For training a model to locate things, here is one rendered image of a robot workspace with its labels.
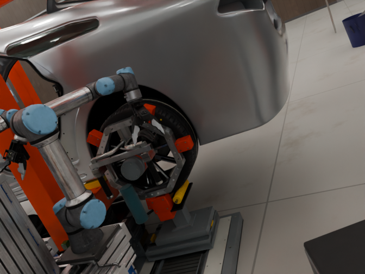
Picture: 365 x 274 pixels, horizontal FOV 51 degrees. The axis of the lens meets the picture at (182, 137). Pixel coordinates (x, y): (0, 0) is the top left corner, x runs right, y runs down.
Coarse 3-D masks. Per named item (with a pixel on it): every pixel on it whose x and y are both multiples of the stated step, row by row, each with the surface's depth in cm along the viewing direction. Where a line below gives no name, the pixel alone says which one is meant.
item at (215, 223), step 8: (216, 216) 281; (160, 224) 301; (216, 224) 276; (216, 232) 270; (152, 240) 283; (184, 240) 264; (192, 240) 263; (200, 240) 260; (208, 240) 253; (152, 248) 274; (160, 248) 272; (168, 248) 264; (176, 248) 262; (184, 248) 260; (192, 248) 259; (200, 248) 257; (208, 248) 256; (152, 256) 269; (160, 256) 268; (168, 256) 266
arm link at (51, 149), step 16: (16, 112) 145; (32, 112) 136; (48, 112) 140; (16, 128) 143; (32, 128) 136; (48, 128) 139; (32, 144) 141; (48, 144) 142; (48, 160) 143; (64, 160) 145; (64, 176) 145; (64, 192) 148; (80, 192) 149; (80, 208) 148; (96, 208) 150; (80, 224) 149; (96, 224) 150
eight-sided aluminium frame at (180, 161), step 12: (108, 132) 236; (156, 132) 229; (168, 132) 227; (108, 144) 246; (168, 144) 230; (96, 156) 246; (180, 156) 233; (108, 168) 248; (180, 168) 235; (108, 180) 251; (120, 180) 254; (144, 192) 252; (156, 192) 246; (168, 192) 243
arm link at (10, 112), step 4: (8, 112) 186; (12, 112) 186; (0, 116) 187; (4, 116) 187; (8, 116) 185; (0, 120) 185; (4, 120) 186; (8, 120) 186; (0, 124) 185; (4, 124) 186; (8, 124) 187; (0, 128) 185; (4, 128) 187; (0, 132) 187
